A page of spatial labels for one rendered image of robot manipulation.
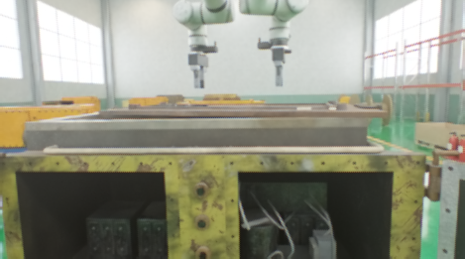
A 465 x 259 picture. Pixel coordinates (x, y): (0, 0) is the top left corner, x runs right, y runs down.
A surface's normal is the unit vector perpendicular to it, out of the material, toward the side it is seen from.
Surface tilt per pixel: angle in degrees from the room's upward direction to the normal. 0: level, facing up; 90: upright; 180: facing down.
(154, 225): 90
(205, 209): 90
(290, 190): 90
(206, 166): 90
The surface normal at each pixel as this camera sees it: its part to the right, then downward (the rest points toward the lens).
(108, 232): -0.05, 0.09
